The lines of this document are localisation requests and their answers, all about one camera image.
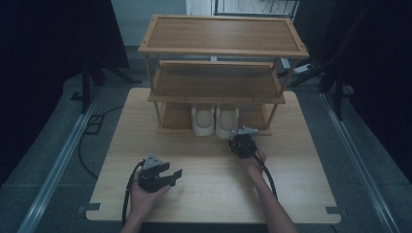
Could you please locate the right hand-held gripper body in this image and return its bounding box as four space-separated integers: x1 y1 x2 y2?
227 125 258 160

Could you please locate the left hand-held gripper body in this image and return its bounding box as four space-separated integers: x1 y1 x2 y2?
137 153 172 194

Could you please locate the cream clog shoe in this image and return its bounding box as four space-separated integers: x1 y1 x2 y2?
215 103 241 141
189 103 216 137

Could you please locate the wooden three-tier shoe rack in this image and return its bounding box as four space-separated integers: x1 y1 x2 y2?
138 14 310 137

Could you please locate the person's left hand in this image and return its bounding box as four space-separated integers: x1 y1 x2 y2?
129 169 172 221

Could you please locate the person's right hand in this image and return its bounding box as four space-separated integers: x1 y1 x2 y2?
240 149 268 178

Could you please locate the white power strip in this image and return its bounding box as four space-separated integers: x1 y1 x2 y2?
292 63 315 75

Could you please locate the black metal stand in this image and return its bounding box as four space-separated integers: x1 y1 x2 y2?
70 62 143 115
287 0 370 121

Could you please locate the black curtain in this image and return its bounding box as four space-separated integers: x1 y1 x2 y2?
291 0 412 183
0 0 130 187

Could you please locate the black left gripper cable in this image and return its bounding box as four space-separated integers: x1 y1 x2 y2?
121 158 146 225

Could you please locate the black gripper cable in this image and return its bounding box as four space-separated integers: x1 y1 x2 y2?
252 149 279 200
121 158 146 225

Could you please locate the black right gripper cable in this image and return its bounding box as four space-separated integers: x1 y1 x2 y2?
252 149 279 200

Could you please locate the black floor cable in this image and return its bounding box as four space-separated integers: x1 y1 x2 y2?
78 105 124 180

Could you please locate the metal floor rail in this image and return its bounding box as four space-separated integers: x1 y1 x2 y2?
320 91 401 233
17 92 100 233

